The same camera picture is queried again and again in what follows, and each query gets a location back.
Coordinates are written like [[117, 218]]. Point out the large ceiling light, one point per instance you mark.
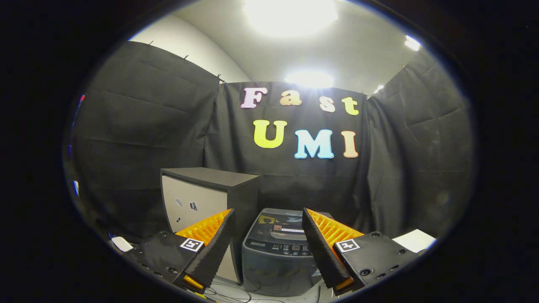
[[290, 14]]

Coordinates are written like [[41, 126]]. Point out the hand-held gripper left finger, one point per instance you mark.
[[214, 250]]

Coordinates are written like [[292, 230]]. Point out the grey washing machine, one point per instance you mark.
[[269, 269]]

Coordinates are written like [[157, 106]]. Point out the white sheet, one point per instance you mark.
[[414, 240]]

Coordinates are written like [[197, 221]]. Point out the grey cabinet with dark top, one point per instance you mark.
[[189, 198]]

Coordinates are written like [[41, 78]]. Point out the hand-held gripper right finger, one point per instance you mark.
[[321, 248]]

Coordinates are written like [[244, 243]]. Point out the small ceiling light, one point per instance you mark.
[[379, 89]]

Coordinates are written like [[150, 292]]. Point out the ceiling light panel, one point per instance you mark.
[[309, 80], [412, 43]]

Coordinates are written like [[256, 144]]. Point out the black backdrop cloth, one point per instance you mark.
[[147, 126]]

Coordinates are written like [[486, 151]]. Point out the small white object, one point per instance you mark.
[[122, 244]]

